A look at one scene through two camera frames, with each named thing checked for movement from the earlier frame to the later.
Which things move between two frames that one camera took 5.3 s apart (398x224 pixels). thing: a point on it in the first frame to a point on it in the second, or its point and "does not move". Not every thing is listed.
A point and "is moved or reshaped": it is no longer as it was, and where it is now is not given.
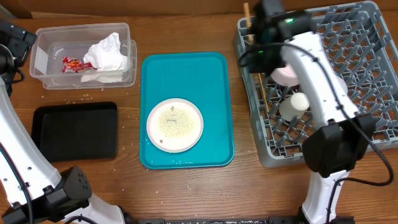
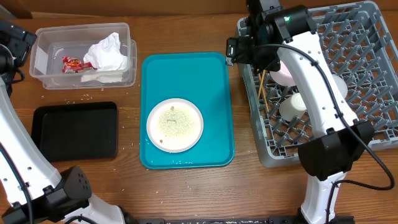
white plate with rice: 175,125 does not move
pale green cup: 293,106 does not move
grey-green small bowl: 343,85 does not move
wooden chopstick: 249,23 is moved or reshaped
